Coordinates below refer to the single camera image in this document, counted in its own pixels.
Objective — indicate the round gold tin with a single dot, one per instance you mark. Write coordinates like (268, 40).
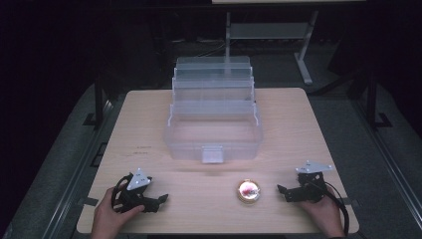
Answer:
(248, 191)

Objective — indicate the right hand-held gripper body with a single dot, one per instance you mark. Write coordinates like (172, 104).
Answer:
(307, 187)

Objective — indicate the grey metal stand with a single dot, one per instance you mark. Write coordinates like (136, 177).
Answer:
(270, 43)

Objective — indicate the clear plastic tiered storage box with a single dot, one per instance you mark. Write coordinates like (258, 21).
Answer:
(213, 111)

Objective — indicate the black metal frame post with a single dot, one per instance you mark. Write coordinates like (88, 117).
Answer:
(373, 99)
(98, 99)

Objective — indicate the person's right hand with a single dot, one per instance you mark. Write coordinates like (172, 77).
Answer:
(323, 214)

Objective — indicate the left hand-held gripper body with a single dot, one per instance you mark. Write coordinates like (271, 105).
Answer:
(132, 194)

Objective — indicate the person's left hand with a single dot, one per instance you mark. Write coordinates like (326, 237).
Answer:
(107, 217)

